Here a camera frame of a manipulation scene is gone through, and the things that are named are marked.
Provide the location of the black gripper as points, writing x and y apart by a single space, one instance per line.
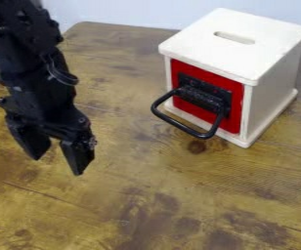
41 112

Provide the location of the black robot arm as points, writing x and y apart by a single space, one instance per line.
30 37

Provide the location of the red drawer front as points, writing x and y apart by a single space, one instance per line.
208 95

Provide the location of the white wooden box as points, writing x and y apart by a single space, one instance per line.
250 49

